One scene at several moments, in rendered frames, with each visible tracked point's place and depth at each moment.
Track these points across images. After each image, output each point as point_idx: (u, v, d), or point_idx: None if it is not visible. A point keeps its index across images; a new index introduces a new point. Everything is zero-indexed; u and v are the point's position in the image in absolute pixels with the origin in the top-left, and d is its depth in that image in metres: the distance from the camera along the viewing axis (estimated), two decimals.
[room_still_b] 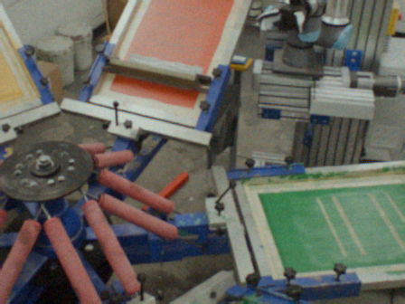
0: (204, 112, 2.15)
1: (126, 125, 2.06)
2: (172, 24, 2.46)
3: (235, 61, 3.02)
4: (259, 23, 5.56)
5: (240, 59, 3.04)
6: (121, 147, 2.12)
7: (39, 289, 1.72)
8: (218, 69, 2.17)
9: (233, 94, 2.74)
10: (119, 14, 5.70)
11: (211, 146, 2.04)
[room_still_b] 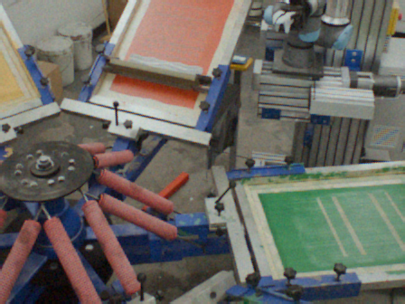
0: (204, 112, 2.15)
1: (126, 125, 2.06)
2: (172, 24, 2.46)
3: (235, 61, 3.02)
4: (259, 23, 5.56)
5: (240, 59, 3.04)
6: (121, 147, 2.12)
7: (39, 289, 1.72)
8: (218, 69, 2.17)
9: (233, 94, 2.74)
10: (119, 14, 5.70)
11: (211, 146, 2.04)
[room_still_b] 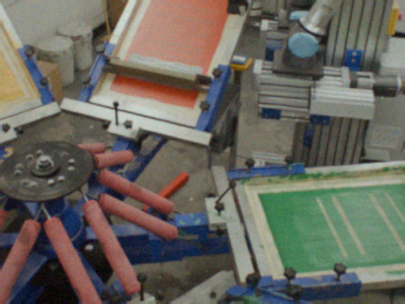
0: (204, 112, 2.15)
1: (126, 125, 2.06)
2: (172, 24, 2.46)
3: (235, 61, 3.02)
4: (259, 23, 5.56)
5: (240, 59, 3.04)
6: (121, 147, 2.12)
7: (39, 289, 1.72)
8: (218, 69, 2.17)
9: (233, 94, 2.74)
10: (119, 14, 5.70)
11: (211, 146, 2.04)
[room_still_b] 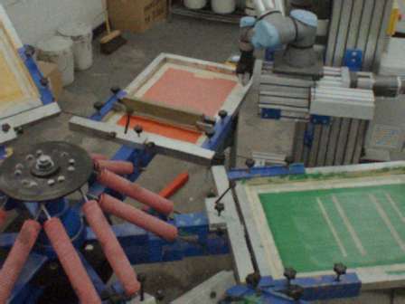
0: (208, 142, 2.29)
1: (136, 128, 2.16)
2: (180, 90, 2.75)
3: (235, 61, 3.02)
4: None
5: None
6: (126, 152, 2.17)
7: (39, 289, 1.72)
8: (224, 110, 2.39)
9: None
10: (119, 14, 5.70)
11: (213, 160, 2.13)
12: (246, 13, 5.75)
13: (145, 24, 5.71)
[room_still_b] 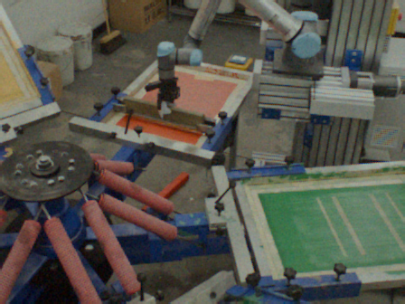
0: (208, 143, 2.29)
1: (136, 128, 2.17)
2: (180, 92, 2.75)
3: (235, 61, 3.02)
4: (259, 23, 5.56)
5: (240, 59, 3.04)
6: (126, 152, 2.17)
7: (39, 289, 1.72)
8: (224, 111, 2.40)
9: None
10: (119, 14, 5.70)
11: (213, 161, 2.13)
12: (246, 13, 5.75)
13: (145, 24, 5.71)
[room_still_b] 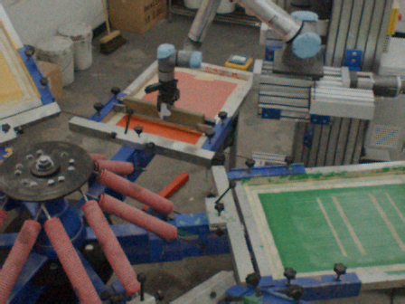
0: (208, 143, 2.29)
1: (136, 128, 2.17)
2: (180, 92, 2.75)
3: (235, 61, 3.02)
4: (259, 23, 5.56)
5: (240, 59, 3.04)
6: (126, 152, 2.17)
7: (39, 289, 1.72)
8: (224, 111, 2.40)
9: None
10: (119, 14, 5.70)
11: (213, 161, 2.13)
12: (246, 13, 5.75)
13: (145, 24, 5.71)
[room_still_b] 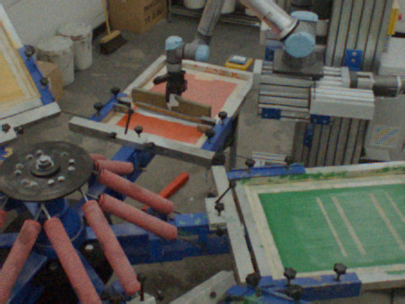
0: (208, 143, 2.29)
1: (136, 128, 2.17)
2: (180, 92, 2.75)
3: (235, 61, 3.02)
4: (259, 23, 5.56)
5: (240, 59, 3.04)
6: (126, 152, 2.17)
7: (39, 289, 1.72)
8: (224, 111, 2.40)
9: None
10: (119, 14, 5.70)
11: (213, 161, 2.13)
12: (246, 13, 5.75)
13: (145, 24, 5.71)
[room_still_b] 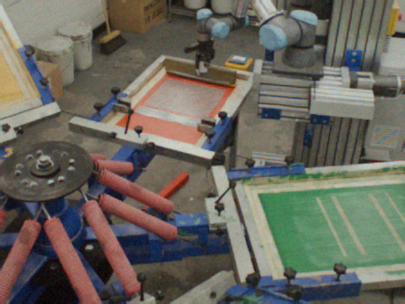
0: (208, 143, 2.29)
1: (136, 128, 2.17)
2: None
3: (235, 61, 3.02)
4: (259, 23, 5.56)
5: (240, 59, 3.04)
6: (126, 152, 2.17)
7: (39, 289, 1.72)
8: (224, 111, 2.40)
9: None
10: (119, 14, 5.70)
11: (213, 161, 2.13)
12: (246, 13, 5.75)
13: (145, 24, 5.71)
